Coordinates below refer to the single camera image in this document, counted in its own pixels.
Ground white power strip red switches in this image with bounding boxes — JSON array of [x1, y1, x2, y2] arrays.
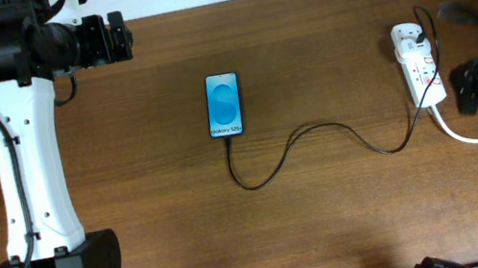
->
[[389, 18, 450, 113]]

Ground blue Galaxy smartphone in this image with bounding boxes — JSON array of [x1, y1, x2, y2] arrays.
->
[[204, 72, 244, 138]]

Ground black USB charging cable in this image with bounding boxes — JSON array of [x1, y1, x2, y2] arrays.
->
[[206, 2, 459, 195]]

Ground white USB charger adapter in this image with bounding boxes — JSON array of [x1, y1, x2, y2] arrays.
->
[[391, 23, 432, 64]]

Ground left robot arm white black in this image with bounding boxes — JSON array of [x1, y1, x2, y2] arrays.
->
[[0, 0, 132, 268]]

